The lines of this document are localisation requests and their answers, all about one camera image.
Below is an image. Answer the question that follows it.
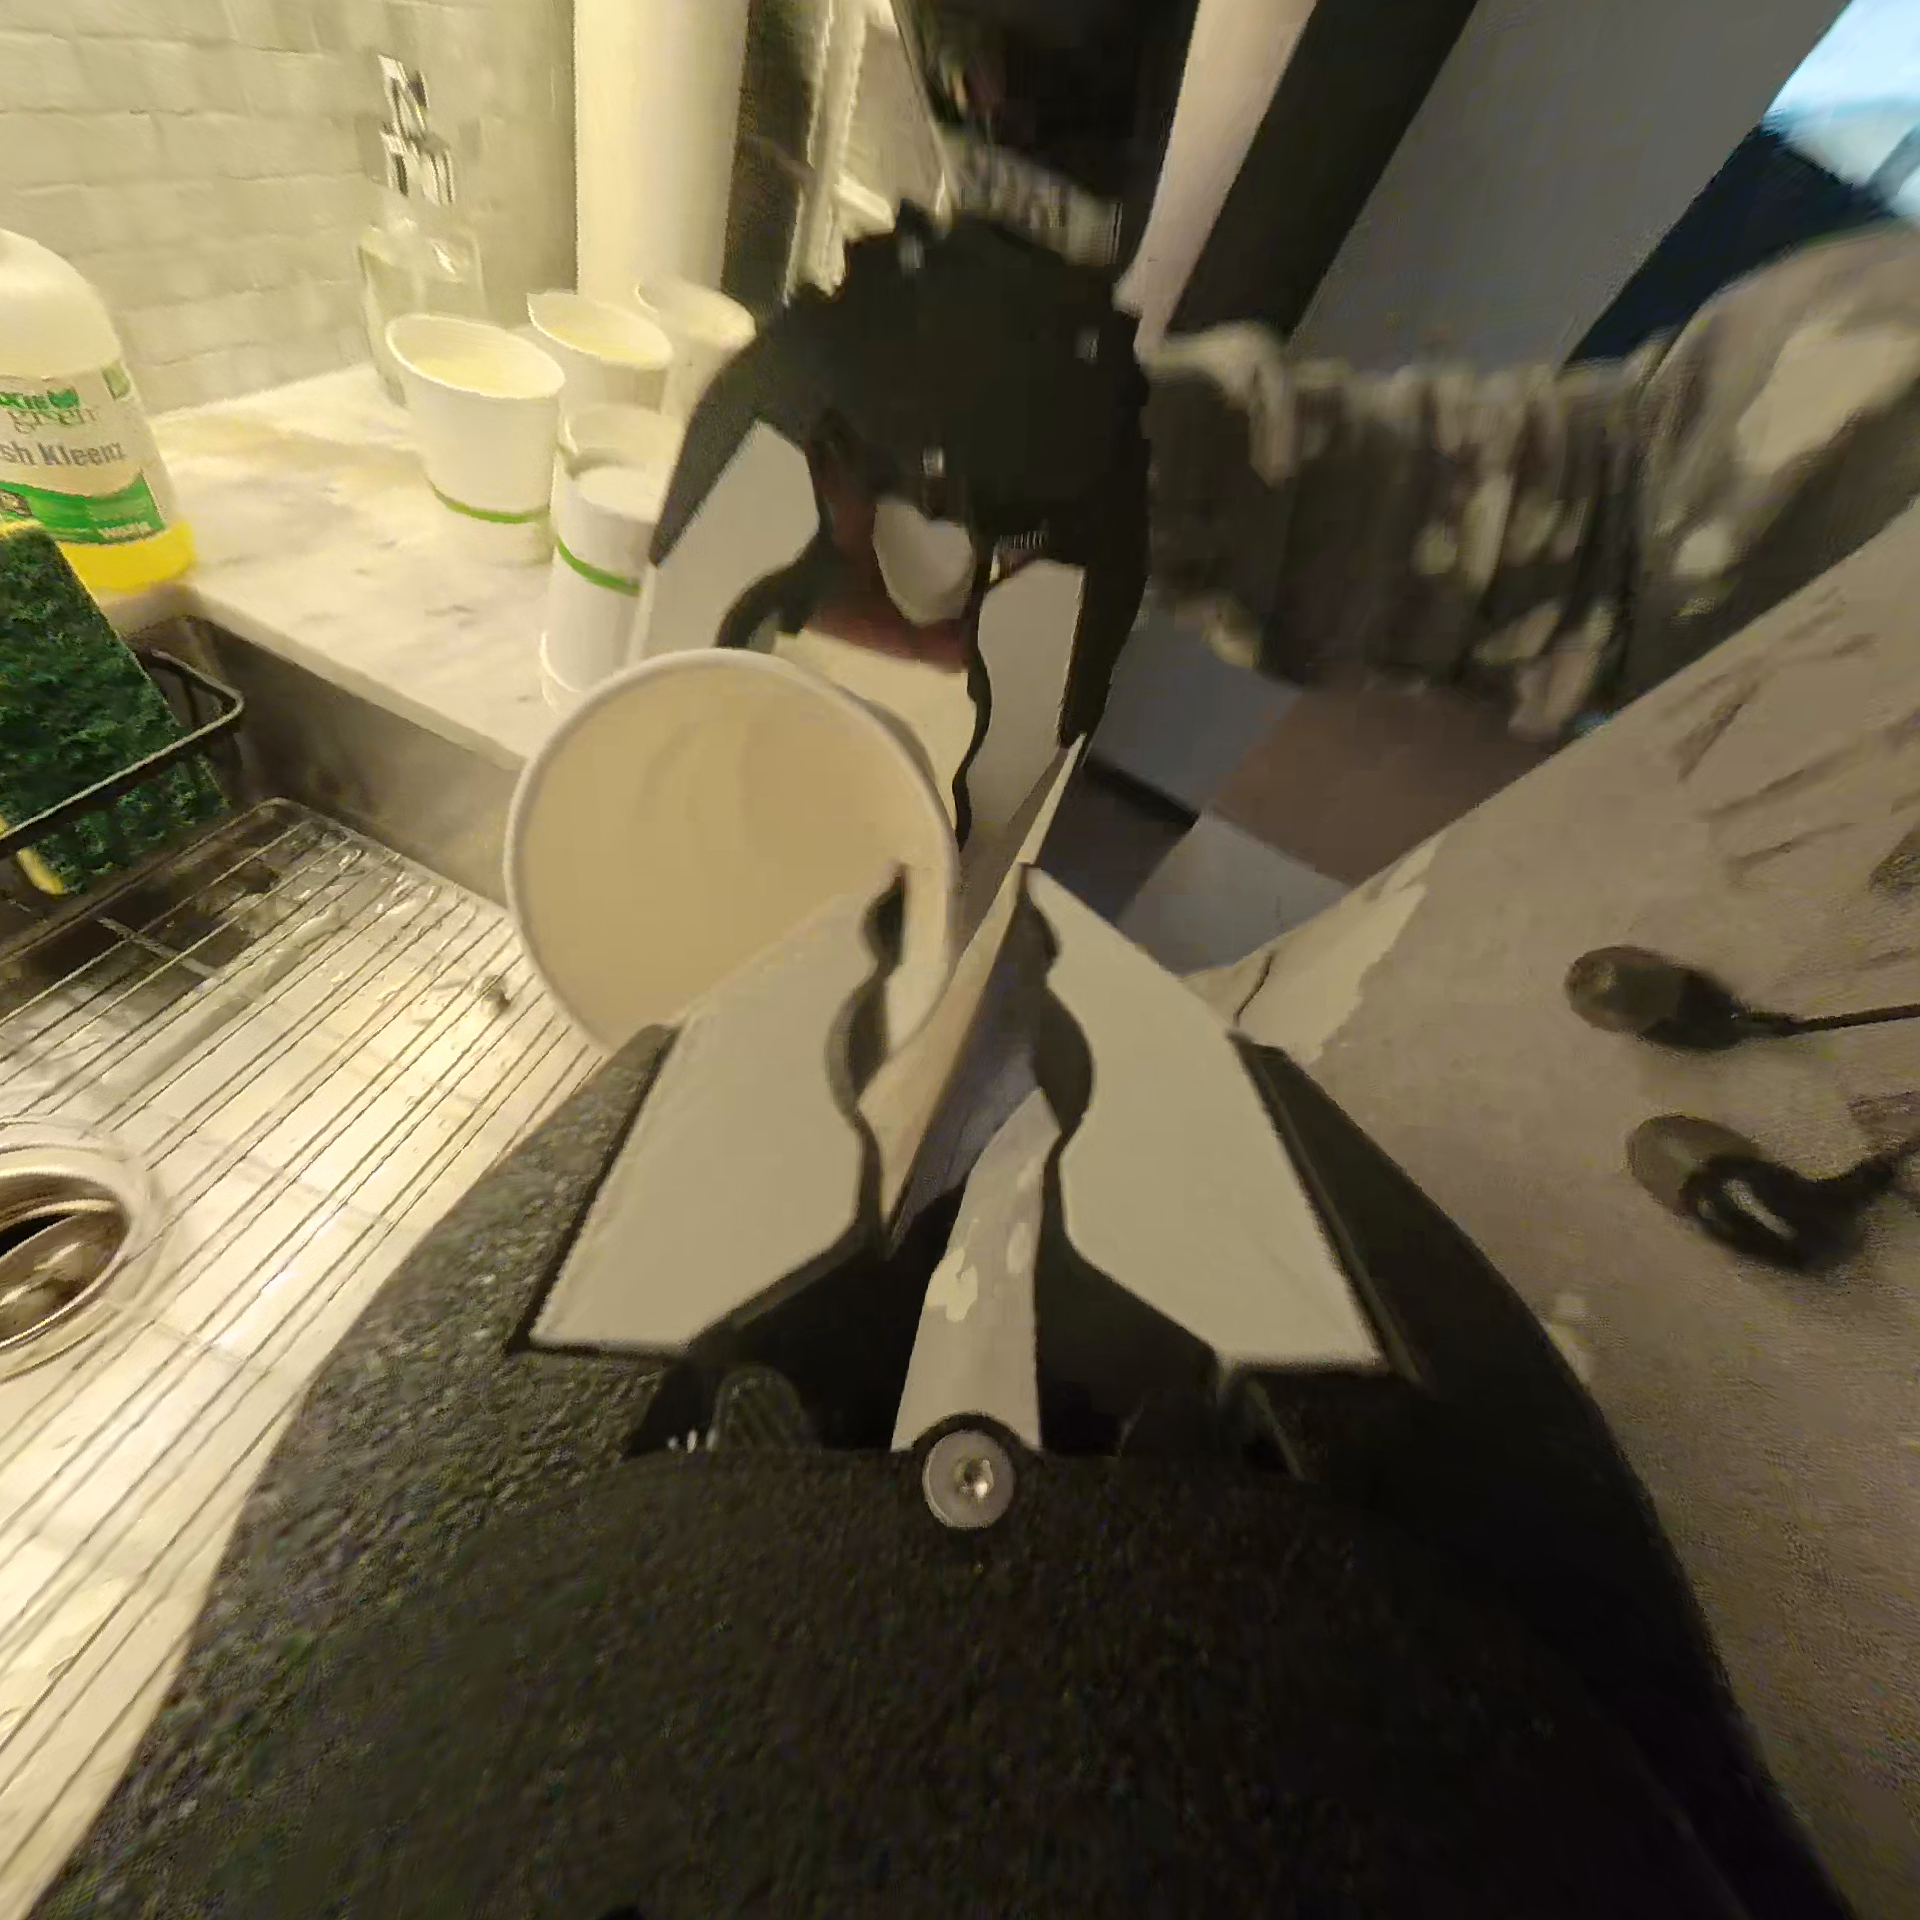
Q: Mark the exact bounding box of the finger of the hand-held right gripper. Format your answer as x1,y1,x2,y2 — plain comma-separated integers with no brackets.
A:
649,335,847,669
952,420,1150,857

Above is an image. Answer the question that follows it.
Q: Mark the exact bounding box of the white paper towel roll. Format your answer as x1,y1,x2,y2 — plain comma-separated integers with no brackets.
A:
574,0,752,324

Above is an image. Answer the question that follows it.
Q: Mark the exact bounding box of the black drawstring end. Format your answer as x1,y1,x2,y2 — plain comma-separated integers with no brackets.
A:
1626,1101,1920,1269
1564,943,1920,1051

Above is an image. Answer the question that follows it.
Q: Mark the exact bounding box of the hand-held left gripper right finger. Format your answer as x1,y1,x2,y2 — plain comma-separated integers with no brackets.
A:
1024,865,1387,1380

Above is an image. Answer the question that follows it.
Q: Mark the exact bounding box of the stainless appliance with vents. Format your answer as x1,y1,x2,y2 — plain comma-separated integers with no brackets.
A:
720,0,962,302

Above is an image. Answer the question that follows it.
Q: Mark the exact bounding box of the black wire sponge holder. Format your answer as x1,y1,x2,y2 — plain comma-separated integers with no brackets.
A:
0,642,250,901

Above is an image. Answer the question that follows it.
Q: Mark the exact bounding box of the green and yellow sponge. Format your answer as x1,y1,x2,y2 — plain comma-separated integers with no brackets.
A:
0,516,238,890

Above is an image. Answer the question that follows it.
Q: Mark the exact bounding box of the metal sink drain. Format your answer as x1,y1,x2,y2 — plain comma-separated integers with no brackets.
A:
0,1115,171,1386

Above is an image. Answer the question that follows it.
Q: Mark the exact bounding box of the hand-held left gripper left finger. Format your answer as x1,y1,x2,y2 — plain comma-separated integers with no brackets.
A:
528,865,915,1369

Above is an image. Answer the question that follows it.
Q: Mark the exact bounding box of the dish soap pump bottle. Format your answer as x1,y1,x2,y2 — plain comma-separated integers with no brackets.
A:
0,223,200,597

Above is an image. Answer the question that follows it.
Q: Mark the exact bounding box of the white paper cup green band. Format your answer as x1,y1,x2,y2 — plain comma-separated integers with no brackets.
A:
384,312,569,568
524,287,675,451
631,274,757,414
505,643,967,1055

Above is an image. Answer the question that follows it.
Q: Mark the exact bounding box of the stack of paper cups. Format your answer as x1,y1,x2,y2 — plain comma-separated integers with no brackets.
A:
536,401,686,712

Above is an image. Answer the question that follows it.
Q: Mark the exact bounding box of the stainless steel sink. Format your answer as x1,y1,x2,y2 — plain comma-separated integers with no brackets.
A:
0,614,611,1920

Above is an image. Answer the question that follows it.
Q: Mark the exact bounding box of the person's grey patterned clothing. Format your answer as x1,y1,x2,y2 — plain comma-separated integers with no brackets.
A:
1192,494,1920,1920

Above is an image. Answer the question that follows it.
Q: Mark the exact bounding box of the person's right hand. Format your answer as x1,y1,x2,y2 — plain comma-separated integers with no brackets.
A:
810,516,975,669

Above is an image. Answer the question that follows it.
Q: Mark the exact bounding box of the clear glass soap dispenser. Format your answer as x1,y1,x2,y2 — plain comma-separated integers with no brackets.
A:
356,52,490,407

